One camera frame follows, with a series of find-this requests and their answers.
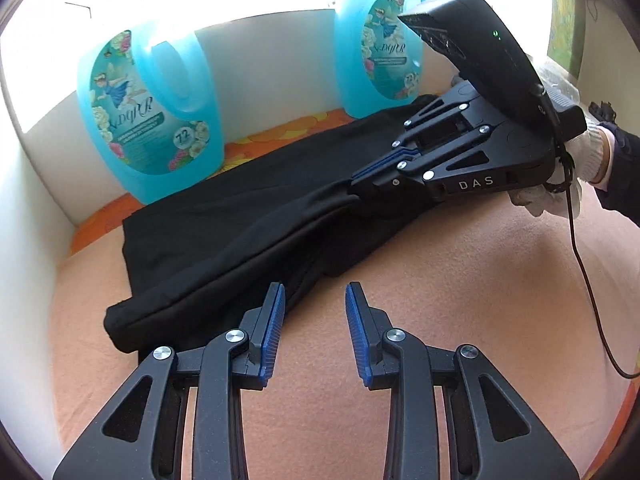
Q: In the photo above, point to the blue detergent bottle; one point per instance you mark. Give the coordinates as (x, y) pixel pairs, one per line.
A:
(378, 59)
(148, 101)

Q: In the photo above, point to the blue detergent bottle middle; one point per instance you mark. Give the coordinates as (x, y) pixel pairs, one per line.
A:
(378, 59)

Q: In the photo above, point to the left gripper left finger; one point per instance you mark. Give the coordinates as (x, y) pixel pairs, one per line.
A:
(139, 432)

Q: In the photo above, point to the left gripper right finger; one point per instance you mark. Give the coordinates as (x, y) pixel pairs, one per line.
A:
(492, 432)

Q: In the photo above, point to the right white gloved hand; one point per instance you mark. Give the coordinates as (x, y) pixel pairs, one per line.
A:
(587, 158)

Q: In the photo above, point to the black pants yellow stripes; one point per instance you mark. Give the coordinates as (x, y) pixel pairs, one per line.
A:
(199, 259)

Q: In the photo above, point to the blue detergent bottle left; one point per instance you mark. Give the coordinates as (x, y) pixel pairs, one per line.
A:
(148, 101)

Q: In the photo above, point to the black camera box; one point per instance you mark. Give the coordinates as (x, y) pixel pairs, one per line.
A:
(473, 38)

